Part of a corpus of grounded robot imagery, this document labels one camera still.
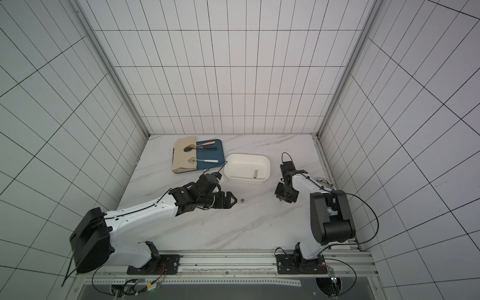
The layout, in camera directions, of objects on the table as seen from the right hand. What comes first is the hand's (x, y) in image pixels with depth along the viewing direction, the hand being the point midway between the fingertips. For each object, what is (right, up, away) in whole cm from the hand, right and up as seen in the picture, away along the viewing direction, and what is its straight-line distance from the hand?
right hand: (276, 195), depth 92 cm
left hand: (-24, -1, -13) cm, 28 cm away
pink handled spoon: (-36, +28, +23) cm, 51 cm away
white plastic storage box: (-15, +12, +10) cm, 22 cm away
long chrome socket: (-10, +10, +8) cm, 16 cm away
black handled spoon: (-48, +25, +20) cm, 58 cm away
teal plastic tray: (-36, +20, +16) cm, 45 cm away
